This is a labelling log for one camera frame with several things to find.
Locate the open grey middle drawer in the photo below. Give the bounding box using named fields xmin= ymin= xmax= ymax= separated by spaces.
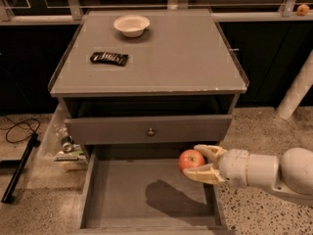
xmin=79 ymin=147 xmax=236 ymax=235

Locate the grey drawer cabinet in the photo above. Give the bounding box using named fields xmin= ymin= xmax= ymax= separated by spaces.
xmin=49 ymin=9 xmax=248 ymax=155

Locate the white slanted post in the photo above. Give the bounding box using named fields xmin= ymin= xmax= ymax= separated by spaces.
xmin=276 ymin=50 xmax=313 ymax=119

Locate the clear plastic trash bin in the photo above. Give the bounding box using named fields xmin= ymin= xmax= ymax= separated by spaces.
xmin=37 ymin=106 xmax=88 ymax=170

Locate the black metal stand leg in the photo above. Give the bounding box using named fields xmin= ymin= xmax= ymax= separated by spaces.
xmin=1 ymin=132 xmax=40 ymax=204

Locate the white paper bowl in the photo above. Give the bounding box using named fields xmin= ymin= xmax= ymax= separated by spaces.
xmin=113 ymin=15 xmax=150 ymax=38

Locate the red apple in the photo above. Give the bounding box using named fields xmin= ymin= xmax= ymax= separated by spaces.
xmin=178 ymin=149 xmax=205 ymax=172

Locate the green drink can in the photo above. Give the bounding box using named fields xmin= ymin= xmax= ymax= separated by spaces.
xmin=61 ymin=136 xmax=73 ymax=153

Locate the grey upper drawer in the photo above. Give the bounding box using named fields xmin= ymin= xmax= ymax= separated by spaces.
xmin=65 ymin=115 xmax=232 ymax=145

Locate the black cable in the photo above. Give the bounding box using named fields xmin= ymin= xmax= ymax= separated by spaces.
xmin=0 ymin=115 xmax=42 ymax=145

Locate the metal window railing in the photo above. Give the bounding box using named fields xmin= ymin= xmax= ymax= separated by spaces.
xmin=0 ymin=0 xmax=313 ymax=25

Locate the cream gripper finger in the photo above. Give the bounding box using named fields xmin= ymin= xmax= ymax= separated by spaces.
xmin=194 ymin=144 xmax=226 ymax=165
xmin=183 ymin=164 xmax=225 ymax=185

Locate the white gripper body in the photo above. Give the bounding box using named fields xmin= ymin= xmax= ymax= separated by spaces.
xmin=218 ymin=149 xmax=249 ymax=188

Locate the dark candy bar wrapper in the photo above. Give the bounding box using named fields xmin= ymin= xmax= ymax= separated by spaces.
xmin=90 ymin=52 xmax=128 ymax=67

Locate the small orange fruit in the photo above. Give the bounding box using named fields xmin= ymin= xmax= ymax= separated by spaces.
xmin=296 ymin=4 xmax=310 ymax=16

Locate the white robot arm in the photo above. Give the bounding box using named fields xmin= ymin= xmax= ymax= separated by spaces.
xmin=182 ymin=145 xmax=313 ymax=206

